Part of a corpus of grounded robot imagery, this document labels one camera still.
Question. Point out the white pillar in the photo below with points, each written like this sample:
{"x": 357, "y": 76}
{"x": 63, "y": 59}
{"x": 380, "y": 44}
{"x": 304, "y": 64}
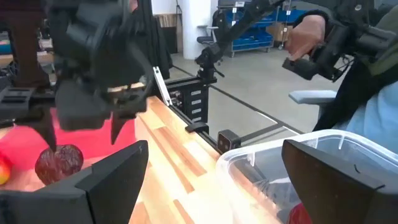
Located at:
{"x": 196, "y": 18}

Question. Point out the white metal bracket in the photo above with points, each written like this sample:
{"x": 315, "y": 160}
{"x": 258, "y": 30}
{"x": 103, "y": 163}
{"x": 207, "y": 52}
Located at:
{"x": 163, "y": 90}

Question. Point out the office chair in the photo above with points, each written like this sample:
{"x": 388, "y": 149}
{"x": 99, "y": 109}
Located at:
{"x": 206, "y": 39}

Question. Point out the grey chair armrest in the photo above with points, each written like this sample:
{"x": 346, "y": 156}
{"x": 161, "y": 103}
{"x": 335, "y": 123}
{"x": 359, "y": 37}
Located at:
{"x": 311, "y": 96}

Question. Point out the red toy apple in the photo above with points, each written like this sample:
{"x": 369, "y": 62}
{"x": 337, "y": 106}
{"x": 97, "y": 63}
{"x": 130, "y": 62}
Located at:
{"x": 298, "y": 216}

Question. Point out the blue shelf cart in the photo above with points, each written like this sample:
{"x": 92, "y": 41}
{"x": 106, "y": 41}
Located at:
{"x": 252, "y": 40}

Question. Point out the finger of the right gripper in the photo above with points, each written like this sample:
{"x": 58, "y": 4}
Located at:
{"x": 118, "y": 124}
{"x": 46, "y": 127}

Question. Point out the black table edge clamp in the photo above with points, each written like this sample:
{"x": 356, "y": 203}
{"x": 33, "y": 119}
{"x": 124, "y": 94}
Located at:
{"x": 197, "y": 127}

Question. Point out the red-orange toy mango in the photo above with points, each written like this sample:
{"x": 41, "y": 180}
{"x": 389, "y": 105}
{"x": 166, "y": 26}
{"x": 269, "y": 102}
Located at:
{"x": 4, "y": 171}

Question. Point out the person's hand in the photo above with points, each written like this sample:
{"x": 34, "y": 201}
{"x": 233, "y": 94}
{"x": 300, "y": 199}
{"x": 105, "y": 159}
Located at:
{"x": 306, "y": 34}

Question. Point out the person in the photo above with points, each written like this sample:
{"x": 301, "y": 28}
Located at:
{"x": 373, "y": 118}

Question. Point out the black vertical frame post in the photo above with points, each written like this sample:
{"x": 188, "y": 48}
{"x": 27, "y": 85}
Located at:
{"x": 152, "y": 37}

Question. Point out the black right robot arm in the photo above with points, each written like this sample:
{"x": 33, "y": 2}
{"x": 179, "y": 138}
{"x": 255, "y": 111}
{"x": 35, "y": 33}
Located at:
{"x": 28, "y": 56}

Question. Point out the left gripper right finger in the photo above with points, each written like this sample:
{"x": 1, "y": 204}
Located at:
{"x": 335, "y": 193}

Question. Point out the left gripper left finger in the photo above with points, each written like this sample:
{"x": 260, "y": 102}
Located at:
{"x": 93, "y": 196}

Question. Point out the clear plastic bin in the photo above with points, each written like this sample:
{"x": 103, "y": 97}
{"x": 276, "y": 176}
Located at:
{"x": 248, "y": 161}

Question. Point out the dark maroon toy fruit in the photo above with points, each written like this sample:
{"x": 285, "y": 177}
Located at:
{"x": 59, "y": 166}

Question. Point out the small black table camera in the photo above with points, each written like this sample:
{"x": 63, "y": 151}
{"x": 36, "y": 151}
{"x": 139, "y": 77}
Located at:
{"x": 228, "y": 141}

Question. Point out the pink translucent plastic bin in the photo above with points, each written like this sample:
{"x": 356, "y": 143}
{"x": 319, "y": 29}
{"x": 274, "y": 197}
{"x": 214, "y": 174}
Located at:
{"x": 93, "y": 140}

